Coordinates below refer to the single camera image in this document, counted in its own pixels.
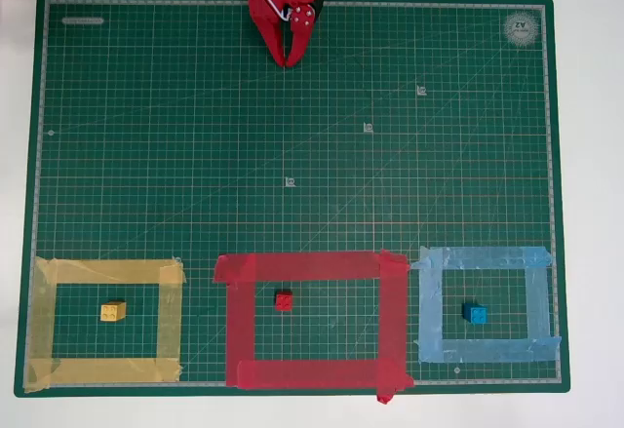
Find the yellow cube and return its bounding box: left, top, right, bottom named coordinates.
left=99, top=300, right=128, bottom=323

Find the green cutting mat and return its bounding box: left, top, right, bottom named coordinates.
left=13, top=0, right=571, bottom=399

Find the blue cube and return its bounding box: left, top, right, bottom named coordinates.
left=461, top=301, right=488, bottom=326

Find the blue tape square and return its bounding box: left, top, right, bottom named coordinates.
left=409, top=245, right=563, bottom=365

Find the red tape square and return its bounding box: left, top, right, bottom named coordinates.
left=213, top=249, right=415, bottom=405

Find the yellow tape square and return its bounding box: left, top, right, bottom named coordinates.
left=23, top=254, right=187, bottom=394

